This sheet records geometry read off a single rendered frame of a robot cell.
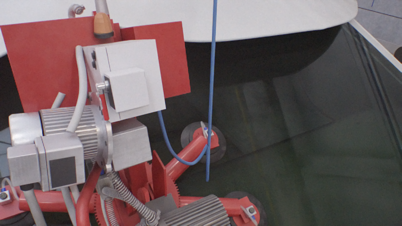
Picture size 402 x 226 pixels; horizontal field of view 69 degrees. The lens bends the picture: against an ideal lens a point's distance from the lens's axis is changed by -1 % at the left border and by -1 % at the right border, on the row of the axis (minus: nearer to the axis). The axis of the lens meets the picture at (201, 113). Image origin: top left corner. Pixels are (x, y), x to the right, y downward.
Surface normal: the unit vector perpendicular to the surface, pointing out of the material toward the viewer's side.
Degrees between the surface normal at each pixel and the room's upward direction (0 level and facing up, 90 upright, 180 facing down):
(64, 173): 79
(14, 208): 26
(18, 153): 14
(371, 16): 90
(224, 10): 21
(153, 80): 73
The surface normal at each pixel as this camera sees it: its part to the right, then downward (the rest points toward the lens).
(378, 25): -0.86, 0.24
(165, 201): 0.25, -0.55
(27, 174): 0.54, 0.30
